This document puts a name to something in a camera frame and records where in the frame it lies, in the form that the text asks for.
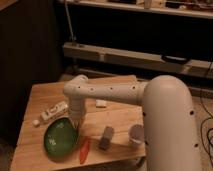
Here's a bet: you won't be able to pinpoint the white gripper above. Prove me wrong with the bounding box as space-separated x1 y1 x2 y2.
68 99 86 128

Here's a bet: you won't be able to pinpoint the green ceramic bowl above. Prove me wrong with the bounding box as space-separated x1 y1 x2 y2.
43 117 79 158

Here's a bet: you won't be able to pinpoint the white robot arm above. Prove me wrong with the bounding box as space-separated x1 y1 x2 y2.
63 75 202 171

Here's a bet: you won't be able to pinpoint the white plastic bottle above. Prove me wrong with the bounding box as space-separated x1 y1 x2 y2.
32 101 68 127

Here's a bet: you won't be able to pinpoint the small white sponge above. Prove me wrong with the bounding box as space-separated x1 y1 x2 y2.
96 100 107 108

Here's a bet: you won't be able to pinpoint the orange carrot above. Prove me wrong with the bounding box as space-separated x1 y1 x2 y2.
79 137 90 164

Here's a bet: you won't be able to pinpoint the grey rectangular block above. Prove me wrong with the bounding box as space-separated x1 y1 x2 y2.
99 126 114 150

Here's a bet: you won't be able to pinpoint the wooden table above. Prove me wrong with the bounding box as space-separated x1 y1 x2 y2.
10 82 145 171

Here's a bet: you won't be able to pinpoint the white paper cup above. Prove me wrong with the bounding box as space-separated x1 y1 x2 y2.
129 124 144 147

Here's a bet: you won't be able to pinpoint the long white wooden bench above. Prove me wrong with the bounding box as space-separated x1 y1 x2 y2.
63 42 210 77

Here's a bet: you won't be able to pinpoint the metal pole stand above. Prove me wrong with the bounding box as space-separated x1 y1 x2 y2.
64 0 77 46

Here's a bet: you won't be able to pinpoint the upper shelf with items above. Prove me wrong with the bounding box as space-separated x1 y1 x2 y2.
57 0 213 19

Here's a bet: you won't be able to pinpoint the black cables on floor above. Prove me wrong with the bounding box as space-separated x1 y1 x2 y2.
199 63 213 158

